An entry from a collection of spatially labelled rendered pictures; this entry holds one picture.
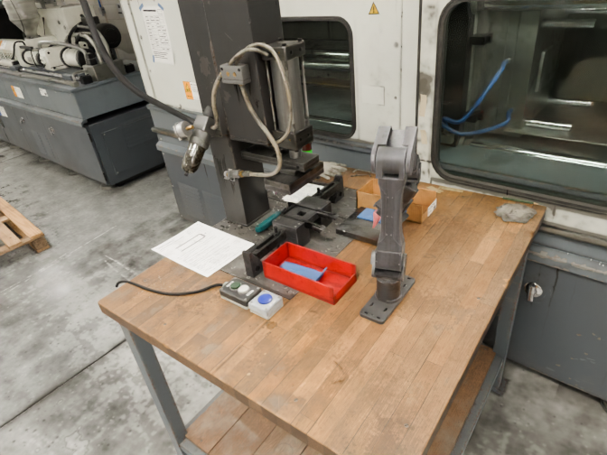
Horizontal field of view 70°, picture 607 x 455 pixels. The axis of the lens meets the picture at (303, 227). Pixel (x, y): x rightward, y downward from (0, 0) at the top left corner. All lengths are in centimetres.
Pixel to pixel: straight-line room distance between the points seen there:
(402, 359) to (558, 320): 104
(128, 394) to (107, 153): 255
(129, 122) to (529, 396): 377
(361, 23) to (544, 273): 118
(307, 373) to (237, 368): 17
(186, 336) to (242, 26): 83
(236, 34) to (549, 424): 187
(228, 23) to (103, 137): 315
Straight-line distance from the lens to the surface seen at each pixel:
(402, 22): 177
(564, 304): 195
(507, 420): 214
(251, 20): 126
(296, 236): 138
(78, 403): 250
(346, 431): 96
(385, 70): 185
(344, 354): 108
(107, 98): 435
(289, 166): 135
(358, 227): 147
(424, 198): 161
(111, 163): 443
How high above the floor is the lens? 170
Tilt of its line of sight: 32 degrees down
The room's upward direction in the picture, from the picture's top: 7 degrees counter-clockwise
